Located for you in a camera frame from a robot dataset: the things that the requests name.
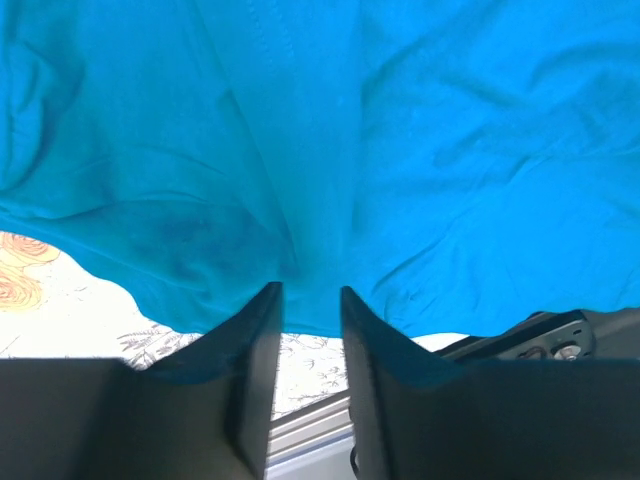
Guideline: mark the teal blue t shirt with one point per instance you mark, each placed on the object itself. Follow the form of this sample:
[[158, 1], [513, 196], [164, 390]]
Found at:
[[459, 164]]

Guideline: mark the aluminium front rail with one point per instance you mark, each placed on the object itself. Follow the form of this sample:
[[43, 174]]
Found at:
[[314, 442]]

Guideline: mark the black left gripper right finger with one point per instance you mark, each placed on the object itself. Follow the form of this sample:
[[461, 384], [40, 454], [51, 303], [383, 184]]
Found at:
[[423, 415]]

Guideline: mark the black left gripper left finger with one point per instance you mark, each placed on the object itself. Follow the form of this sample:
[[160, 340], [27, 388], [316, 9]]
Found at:
[[203, 412]]

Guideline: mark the floral patterned table mat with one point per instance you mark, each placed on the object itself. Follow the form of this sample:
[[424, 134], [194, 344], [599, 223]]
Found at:
[[52, 308]]

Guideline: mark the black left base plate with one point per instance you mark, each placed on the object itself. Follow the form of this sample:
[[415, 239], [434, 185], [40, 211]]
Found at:
[[572, 335]]

